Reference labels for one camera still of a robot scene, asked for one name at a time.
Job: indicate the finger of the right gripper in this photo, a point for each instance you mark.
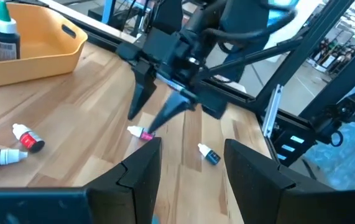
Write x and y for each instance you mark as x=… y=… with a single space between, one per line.
x=174 y=105
x=143 y=87

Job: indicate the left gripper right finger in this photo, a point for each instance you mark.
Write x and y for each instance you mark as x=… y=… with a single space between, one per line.
x=273 y=199

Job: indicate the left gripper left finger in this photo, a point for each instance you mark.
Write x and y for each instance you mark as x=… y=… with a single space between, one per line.
x=102 y=199

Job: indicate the small pink food coloring bottle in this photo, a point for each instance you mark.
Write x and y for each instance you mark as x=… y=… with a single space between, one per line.
x=140 y=132

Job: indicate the small blue food coloring bottle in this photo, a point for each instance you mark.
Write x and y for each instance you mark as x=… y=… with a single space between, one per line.
x=211 y=155

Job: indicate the small red food coloring bottle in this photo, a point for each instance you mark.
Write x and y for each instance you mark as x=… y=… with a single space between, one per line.
x=29 y=141

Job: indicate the black box white labels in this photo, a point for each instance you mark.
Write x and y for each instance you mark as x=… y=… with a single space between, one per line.
x=304 y=155

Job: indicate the wooden table blue legs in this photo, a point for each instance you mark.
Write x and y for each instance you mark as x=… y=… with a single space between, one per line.
x=107 y=9

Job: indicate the orange plastic basket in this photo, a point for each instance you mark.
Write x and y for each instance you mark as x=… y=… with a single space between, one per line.
x=49 y=59

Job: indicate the black mechanical equipment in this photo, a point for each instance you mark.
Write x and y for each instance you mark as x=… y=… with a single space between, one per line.
x=351 y=105

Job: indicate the black background machinery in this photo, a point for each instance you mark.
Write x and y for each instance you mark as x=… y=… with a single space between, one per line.
x=332 y=57

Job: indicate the silver frame bracket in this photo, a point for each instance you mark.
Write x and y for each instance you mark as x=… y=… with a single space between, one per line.
x=272 y=112

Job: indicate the black aluminium table frame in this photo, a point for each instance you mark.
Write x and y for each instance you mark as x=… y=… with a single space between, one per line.
x=314 y=40

